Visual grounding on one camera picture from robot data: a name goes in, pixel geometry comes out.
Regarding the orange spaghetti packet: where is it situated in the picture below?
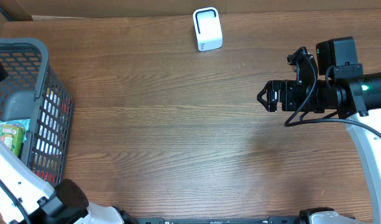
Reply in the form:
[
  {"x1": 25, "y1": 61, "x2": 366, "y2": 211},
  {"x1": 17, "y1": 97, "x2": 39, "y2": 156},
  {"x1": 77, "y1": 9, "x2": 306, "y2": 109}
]
[{"x1": 30, "y1": 87, "x2": 73, "y2": 185}]

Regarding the green juice carton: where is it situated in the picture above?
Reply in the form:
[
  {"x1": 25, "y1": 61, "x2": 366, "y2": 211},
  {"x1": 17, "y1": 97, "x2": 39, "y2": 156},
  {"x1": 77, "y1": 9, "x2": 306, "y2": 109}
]
[{"x1": 0, "y1": 124, "x2": 25, "y2": 157}]

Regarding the teal snack packet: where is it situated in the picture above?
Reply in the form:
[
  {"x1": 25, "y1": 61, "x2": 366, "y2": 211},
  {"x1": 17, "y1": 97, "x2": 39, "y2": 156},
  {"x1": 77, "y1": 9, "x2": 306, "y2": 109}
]
[{"x1": 0, "y1": 119, "x2": 30, "y2": 141}]

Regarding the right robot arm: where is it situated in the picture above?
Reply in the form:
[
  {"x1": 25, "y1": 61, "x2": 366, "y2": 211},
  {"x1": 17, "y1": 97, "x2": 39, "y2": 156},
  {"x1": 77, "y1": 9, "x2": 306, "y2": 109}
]
[{"x1": 257, "y1": 72, "x2": 381, "y2": 223}]

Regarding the white barcode scanner stand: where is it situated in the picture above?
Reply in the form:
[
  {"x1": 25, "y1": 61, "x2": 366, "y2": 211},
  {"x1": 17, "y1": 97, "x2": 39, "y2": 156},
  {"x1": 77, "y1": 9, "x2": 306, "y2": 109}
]
[{"x1": 193, "y1": 7, "x2": 223, "y2": 52}]

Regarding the grey plastic shopping basket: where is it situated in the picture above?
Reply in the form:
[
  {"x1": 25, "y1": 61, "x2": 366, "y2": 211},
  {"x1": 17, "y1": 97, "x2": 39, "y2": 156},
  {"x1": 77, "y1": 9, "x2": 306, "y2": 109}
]
[{"x1": 0, "y1": 37, "x2": 74, "y2": 212}]

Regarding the cardboard back panel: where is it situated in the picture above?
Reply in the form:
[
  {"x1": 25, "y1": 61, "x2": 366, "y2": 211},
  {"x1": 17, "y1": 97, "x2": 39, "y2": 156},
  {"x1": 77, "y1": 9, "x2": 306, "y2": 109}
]
[{"x1": 0, "y1": 0, "x2": 381, "y2": 21}]

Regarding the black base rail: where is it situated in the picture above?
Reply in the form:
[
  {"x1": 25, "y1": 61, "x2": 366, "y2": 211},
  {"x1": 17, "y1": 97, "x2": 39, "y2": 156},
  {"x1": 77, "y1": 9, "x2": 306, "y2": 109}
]
[{"x1": 136, "y1": 216, "x2": 306, "y2": 224}]

